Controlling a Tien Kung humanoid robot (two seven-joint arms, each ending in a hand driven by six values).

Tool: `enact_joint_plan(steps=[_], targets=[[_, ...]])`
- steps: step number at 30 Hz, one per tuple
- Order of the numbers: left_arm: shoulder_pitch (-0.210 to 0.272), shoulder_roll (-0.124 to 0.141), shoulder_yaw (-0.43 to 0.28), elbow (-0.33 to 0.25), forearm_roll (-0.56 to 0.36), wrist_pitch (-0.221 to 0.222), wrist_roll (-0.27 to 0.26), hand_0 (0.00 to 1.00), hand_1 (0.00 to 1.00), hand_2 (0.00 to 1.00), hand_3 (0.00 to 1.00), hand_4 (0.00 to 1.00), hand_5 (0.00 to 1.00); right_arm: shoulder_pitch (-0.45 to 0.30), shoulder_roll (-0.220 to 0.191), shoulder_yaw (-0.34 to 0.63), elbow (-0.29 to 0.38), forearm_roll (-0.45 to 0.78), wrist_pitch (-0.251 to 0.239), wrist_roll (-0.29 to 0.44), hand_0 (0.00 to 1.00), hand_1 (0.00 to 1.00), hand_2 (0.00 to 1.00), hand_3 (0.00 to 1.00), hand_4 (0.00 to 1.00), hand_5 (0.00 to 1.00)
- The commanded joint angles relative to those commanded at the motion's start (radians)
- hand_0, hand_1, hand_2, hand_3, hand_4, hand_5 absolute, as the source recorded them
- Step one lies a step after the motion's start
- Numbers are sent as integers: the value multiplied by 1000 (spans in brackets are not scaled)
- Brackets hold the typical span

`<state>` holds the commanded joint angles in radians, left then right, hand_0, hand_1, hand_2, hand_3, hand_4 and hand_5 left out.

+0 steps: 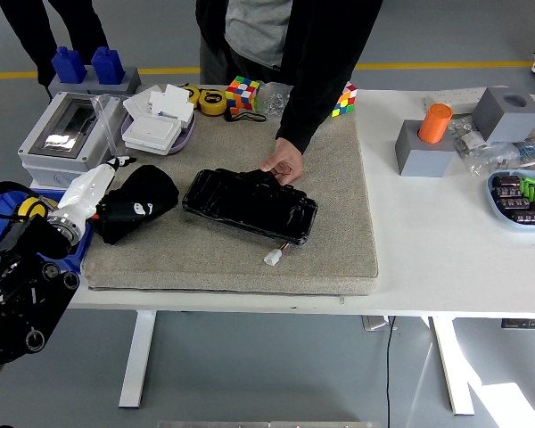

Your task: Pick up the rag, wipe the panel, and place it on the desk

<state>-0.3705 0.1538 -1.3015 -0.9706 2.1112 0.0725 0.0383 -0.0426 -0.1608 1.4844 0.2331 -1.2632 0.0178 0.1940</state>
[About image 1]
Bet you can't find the blue bottle-shaped block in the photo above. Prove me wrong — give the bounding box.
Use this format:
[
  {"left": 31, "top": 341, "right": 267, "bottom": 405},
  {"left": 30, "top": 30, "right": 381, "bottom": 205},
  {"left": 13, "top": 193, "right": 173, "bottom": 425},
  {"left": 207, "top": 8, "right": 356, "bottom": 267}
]
[
  {"left": 51, "top": 45, "right": 88, "bottom": 85},
  {"left": 90, "top": 45, "right": 126, "bottom": 86}
]

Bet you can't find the grey block holder base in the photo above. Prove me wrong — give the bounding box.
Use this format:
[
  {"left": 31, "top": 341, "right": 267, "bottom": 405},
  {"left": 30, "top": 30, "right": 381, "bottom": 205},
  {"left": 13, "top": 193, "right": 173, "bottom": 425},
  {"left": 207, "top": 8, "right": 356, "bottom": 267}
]
[{"left": 47, "top": 65, "right": 143, "bottom": 97}]

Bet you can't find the white connector with wires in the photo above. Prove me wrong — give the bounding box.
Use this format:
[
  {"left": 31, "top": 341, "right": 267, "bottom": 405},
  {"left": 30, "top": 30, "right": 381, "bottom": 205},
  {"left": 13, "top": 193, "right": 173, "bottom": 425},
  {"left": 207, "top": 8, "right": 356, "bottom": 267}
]
[{"left": 263, "top": 243, "right": 291, "bottom": 268}]

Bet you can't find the colourful puzzle cube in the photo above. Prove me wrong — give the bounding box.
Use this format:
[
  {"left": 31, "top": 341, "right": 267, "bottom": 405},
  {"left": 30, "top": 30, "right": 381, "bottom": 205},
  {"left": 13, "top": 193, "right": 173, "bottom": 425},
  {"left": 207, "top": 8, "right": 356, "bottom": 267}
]
[
  {"left": 225, "top": 74, "right": 261, "bottom": 112},
  {"left": 329, "top": 81, "right": 358, "bottom": 119}
]

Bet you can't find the person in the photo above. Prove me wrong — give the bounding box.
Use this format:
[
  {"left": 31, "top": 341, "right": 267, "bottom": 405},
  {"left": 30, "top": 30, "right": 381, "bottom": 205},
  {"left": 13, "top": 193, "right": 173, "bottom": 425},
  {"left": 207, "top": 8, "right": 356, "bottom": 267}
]
[
  {"left": 194, "top": 0, "right": 383, "bottom": 155},
  {"left": 0, "top": 0, "right": 110, "bottom": 102}
]

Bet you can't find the black wrist strap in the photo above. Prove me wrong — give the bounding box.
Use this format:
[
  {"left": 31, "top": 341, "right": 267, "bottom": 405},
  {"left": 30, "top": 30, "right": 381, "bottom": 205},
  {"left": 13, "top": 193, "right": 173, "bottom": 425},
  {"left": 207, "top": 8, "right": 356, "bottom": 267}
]
[{"left": 224, "top": 109, "right": 268, "bottom": 124}]

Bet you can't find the black table control panel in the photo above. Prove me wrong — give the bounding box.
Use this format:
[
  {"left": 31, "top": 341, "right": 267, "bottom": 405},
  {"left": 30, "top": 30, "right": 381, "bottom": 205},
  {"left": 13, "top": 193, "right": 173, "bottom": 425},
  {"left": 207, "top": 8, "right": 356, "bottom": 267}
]
[{"left": 500, "top": 317, "right": 535, "bottom": 331}]

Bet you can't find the black rag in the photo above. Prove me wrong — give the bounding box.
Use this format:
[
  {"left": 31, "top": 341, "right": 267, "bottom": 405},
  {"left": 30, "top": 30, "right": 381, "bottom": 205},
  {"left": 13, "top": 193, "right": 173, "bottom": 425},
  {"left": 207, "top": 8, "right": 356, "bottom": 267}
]
[{"left": 91, "top": 164, "right": 180, "bottom": 245}]

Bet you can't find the clear bag of screws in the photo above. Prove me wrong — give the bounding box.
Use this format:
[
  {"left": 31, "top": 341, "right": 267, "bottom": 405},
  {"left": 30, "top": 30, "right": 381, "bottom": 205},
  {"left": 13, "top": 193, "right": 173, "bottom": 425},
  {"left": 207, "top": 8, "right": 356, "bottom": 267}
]
[{"left": 253, "top": 81, "right": 293, "bottom": 118}]

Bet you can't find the clear bag of metal parts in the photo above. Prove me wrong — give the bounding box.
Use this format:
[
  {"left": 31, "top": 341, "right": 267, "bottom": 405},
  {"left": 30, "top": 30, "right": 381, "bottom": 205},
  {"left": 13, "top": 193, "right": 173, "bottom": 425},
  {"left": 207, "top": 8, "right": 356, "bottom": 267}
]
[{"left": 448, "top": 115, "right": 523, "bottom": 177}]

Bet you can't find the purple tray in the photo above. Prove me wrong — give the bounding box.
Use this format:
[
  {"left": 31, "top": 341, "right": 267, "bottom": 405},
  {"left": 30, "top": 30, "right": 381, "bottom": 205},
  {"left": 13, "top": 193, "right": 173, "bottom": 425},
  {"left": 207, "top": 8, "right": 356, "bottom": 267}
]
[{"left": 120, "top": 111, "right": 197, "bottom": 156}]

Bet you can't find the person's left hand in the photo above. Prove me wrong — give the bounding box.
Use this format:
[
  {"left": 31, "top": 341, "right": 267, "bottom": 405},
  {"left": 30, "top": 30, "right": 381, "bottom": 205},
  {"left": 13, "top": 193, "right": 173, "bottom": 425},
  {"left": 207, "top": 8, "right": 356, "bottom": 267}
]
[{"left": 259, "top": 136, "right": 304, "bottom": 186}]

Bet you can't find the grey socket block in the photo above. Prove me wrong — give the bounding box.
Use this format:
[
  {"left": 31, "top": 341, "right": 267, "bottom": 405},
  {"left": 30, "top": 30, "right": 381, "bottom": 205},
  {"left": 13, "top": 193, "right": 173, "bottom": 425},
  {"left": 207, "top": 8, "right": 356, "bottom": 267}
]
[{"left": 394, "top": 119, "right": 458, "bottom": 178}]

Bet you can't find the grey-brown mat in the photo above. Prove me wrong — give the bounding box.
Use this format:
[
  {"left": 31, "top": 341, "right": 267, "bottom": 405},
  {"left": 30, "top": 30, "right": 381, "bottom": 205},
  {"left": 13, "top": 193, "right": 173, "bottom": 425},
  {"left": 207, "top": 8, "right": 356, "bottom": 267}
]
[{"left": 80, "top": 84, "right": 380, "bottom": 298}]

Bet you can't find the black power cable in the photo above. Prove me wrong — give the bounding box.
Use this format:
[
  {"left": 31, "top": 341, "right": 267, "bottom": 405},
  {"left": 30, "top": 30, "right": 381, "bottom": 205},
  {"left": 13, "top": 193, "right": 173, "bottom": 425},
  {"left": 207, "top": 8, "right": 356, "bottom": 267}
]
[{"left": 385, "top": 316, "right": 396, "bottom": 428}]

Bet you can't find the white perforated strip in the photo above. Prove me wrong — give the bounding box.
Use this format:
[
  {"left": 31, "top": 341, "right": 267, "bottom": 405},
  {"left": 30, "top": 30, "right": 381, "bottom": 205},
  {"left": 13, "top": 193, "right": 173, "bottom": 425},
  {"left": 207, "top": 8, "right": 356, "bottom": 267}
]
[{"left": 423, "top": 86, "right": 496, "bottom": 112}]

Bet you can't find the orange cylinder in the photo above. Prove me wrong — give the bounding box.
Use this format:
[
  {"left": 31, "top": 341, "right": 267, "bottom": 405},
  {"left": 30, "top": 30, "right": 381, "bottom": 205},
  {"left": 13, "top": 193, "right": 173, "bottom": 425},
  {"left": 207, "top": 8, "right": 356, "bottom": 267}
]
[{"left": 417, "top": 103, "right": 454, "bottom": 144}]

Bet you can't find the yellow tape measure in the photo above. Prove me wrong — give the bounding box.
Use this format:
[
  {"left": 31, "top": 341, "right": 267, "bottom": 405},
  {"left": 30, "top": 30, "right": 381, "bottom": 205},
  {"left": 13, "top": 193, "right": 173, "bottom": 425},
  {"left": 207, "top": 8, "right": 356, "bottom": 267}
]
[
  {"left": 198, "top": 88, "right": 227, "bottom": 117},
  {"left": 180, "top": 84, "right": 202, "bottom": 108}
]

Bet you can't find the blue plastic bin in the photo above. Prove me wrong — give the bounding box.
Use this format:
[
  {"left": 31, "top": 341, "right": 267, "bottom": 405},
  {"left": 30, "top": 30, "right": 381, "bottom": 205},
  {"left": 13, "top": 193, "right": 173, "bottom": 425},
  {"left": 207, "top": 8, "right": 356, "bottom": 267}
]
[{"left": 0, "top": 186, "right": 95, "bottom": 274}]

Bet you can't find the light blue bowl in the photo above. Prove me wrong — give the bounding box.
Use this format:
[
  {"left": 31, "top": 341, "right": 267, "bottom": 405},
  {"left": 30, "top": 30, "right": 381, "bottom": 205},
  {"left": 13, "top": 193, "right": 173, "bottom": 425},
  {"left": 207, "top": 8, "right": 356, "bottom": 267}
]
[{"left": 485, "top": 169, "right": 535, "bottom": 233}]

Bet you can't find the silver under-table bracket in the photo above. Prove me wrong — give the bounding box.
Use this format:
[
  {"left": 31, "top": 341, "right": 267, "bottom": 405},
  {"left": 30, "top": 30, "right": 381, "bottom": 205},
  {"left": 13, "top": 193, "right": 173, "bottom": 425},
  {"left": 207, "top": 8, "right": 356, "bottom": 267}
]
[{"left": 363, "top": 315, "right": 398, "bottom": 332}]

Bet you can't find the grey electrical enclosure box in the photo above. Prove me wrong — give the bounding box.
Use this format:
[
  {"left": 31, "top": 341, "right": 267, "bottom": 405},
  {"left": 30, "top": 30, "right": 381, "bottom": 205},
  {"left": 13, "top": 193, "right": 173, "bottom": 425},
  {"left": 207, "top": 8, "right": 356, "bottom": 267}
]
[{"left": 17, "top": 91, "right": 130, "bottom": 192}]

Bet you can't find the white switch plate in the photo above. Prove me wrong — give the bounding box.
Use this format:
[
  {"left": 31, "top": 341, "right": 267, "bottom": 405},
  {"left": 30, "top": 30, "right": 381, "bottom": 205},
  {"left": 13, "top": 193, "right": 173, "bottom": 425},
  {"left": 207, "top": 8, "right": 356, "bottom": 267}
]
[{"left": 122, "top": 111, "right": 184, "bottom": 156}]

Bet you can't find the yellow lemon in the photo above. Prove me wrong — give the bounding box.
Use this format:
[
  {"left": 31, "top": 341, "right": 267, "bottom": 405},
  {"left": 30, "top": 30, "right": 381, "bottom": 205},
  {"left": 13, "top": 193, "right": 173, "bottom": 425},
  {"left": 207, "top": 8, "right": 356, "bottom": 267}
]
[{"left": 16, "top": 196, "right": 60, "bottom": 223}]

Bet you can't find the clear plastic sleeve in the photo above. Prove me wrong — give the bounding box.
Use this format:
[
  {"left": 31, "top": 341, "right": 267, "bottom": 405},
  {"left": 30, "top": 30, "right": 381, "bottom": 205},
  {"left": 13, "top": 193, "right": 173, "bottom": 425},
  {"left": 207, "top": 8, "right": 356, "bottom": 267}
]
[{"left": 90, "top": 93, "right": 130, "bottom": 157}]

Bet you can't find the grey block with round hole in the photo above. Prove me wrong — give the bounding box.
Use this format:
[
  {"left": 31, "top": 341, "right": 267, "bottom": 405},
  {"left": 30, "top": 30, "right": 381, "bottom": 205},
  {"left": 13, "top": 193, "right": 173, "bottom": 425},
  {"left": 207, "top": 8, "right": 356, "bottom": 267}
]
[{"left": 472, "top": 86, "right": 535, "bottom": 144}]

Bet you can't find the white table leg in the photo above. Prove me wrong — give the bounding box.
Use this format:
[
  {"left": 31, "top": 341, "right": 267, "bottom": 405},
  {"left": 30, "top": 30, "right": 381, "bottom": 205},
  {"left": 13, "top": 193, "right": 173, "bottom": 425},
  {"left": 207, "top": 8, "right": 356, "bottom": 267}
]
[
  {"left": 427, "top": 316, "right": 476, "bottom": 416},
  {"left": 118, "top": 309, "right": 157, "bottom": 409}
]

